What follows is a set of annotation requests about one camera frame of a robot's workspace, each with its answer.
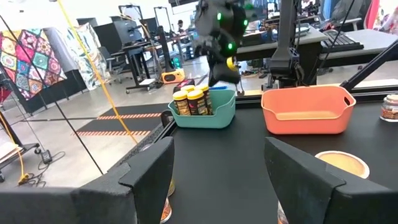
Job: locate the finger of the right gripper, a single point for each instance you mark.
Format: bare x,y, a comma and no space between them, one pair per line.
222,74

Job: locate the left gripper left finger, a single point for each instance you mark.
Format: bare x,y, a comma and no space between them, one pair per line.
77,208

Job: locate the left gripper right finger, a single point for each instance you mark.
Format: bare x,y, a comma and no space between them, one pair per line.
326,205

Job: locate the black-lid herb jar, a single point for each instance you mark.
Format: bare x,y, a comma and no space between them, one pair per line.
170,189

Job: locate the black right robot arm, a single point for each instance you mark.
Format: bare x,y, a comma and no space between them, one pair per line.
286,31

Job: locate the yellow tape band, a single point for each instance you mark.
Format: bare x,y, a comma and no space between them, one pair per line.
232,63

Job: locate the yellow box device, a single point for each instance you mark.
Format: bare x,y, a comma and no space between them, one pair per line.
174,77

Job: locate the teal plastic bin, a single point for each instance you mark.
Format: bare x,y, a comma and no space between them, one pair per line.
205,121

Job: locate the black power adapter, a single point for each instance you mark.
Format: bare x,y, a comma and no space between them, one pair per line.
46,156

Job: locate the black rolling stand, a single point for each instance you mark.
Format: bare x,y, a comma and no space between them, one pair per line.
146,82

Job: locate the black table mat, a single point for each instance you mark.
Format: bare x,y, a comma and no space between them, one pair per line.
224,155

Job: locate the coral plastic bin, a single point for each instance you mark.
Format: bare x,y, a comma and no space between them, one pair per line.
308,124

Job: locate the black floor mat striped edge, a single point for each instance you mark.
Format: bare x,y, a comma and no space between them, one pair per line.
124,126
136,109

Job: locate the black monitor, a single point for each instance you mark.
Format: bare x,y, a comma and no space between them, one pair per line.
121,34

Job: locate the small glass spice jar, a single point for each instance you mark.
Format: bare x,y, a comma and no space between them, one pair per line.
390,109

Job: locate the black keyboard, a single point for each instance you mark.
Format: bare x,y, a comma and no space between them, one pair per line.
342,42

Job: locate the pale floral cloth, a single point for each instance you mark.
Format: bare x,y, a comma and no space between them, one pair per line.
88,59

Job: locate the grey desk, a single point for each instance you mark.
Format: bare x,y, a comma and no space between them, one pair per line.
373,37

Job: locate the colourful diamond-pattern quilt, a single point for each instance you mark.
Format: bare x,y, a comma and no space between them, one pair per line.
31,62

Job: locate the black aluminium table frame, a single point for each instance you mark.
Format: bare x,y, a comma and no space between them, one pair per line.
248,100

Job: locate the black diagonal frame strut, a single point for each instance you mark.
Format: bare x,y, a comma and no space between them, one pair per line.
370,67

